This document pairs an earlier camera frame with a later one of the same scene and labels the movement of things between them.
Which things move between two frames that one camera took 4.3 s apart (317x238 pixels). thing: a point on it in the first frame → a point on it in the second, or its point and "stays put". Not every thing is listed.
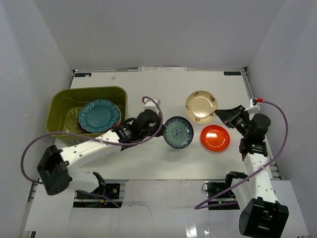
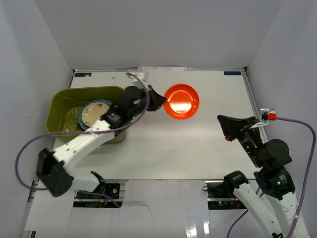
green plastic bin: [64, 106] stays put
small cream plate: [200, 106] → [92, 112]
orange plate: [215, 138] → [183, 101]
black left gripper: [156, 125] → [150, 98]
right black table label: [232, 73] stays put
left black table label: [82, 74] stays put
